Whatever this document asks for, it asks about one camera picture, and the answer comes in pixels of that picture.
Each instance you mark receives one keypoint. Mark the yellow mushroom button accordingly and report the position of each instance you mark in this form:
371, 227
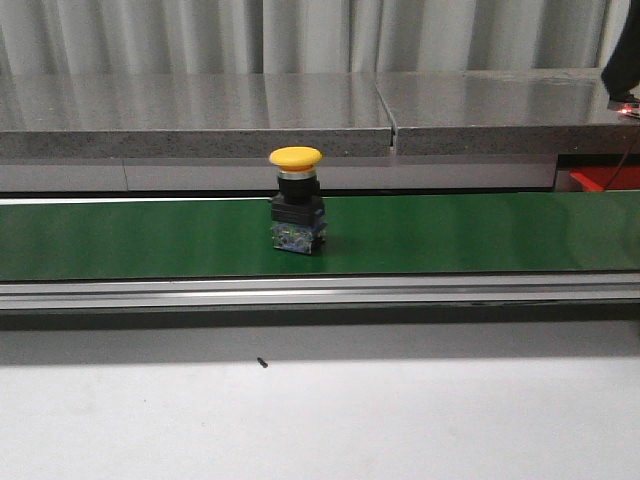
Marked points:
298, 209

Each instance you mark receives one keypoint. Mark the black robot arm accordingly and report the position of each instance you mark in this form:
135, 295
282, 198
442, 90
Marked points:
621, 73

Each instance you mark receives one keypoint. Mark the green conveyor belt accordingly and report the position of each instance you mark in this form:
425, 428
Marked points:
365, 235

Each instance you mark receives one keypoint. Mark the grey stone counter right slab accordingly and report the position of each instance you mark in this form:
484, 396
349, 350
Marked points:
541, 111

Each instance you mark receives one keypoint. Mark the grey stone counter slab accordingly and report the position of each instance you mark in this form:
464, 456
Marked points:
191, 115
541, 111

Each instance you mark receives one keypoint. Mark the grey stone counter left slab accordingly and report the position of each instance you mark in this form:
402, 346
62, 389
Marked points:
191, 115

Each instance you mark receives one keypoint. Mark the red bin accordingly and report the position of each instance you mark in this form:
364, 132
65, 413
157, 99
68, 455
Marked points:
599, 179

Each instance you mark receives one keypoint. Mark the small black sensor red light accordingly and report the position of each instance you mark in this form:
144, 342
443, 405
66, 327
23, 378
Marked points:
628, 109

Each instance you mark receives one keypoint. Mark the white pleated curtain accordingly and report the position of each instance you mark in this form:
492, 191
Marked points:
75, 37

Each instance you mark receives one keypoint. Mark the aluminium conveyor frame rail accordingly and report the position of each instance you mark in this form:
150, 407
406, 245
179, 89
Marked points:
319, 291

